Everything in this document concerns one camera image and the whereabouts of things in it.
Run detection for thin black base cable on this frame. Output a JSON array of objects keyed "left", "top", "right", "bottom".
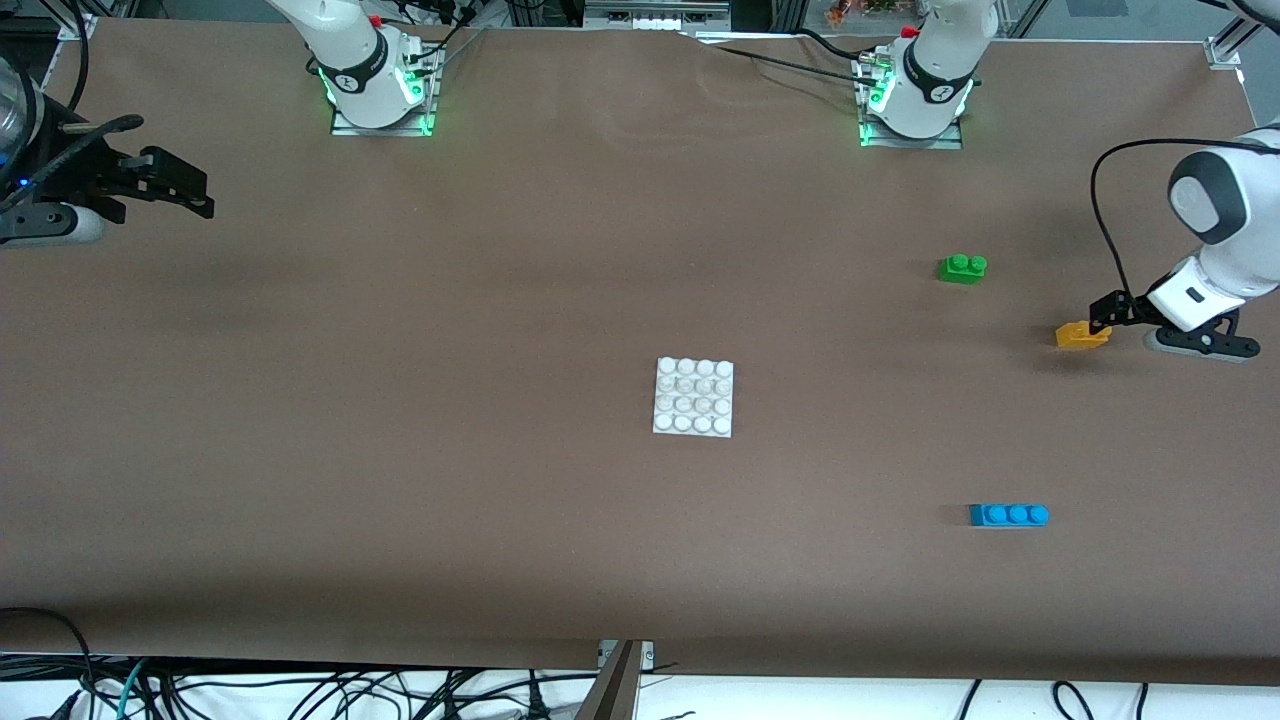
[{"left": 715, "top": 45, "right": 886, "bottom": 86}]

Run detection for teal floor cable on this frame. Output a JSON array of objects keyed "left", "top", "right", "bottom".
[{"left": 113, "top": 657, "right": 151, "bottom": 720}]

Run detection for silver background equipment box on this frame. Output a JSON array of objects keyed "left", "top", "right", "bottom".
[{"left": 585, "top": 0, "right": 731, "bottom": 31}]

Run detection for white studded base plate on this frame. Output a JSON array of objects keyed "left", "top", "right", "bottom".
[{"left": 652, "top": 357, "right": 736, "bottom": 439}]

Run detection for brown table cover sheet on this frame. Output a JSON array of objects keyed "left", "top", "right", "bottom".
[{"left": 0, "top": 15, "right": 1280, "bottom": 686}]

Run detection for tangled black floor cables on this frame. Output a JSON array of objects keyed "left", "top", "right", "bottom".
[{"left": 150, "top": 662, "right": 601, "bottom": 720}]

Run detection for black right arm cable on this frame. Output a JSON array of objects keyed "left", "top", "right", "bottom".
[{"left": 0, "top": 0, "right": 146, "bottom": 211}]

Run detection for blue three-stud block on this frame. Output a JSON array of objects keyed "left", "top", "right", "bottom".
[{"left": 968, "top": 503, "right": 1051, "bottom": 529}]

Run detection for dark metal beam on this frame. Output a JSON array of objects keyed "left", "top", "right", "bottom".
[{"left": 573, "top": 640, "right": 641, "bottom": 720}]

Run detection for thick black base cable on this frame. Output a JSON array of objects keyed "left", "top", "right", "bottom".
[{"left": 798, "top": 28, "right": 866, "bottom": 63}]

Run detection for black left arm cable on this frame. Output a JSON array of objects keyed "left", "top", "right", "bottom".
[{"left": 1090, "top": 138, "right": 1280, "bottom": 301}]

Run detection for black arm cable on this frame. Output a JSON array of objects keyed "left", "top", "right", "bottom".
[
  {"left": 0, "top": 0, "right": 146, "bottom": 211},
  {"left": 1090, "top": 138, "right": 1280, "bottom": 301}
]

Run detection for black looping floor cable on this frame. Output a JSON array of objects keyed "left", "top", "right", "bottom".
[{"left": 0, "top": 607, "right": 96, "bottom": 720}]

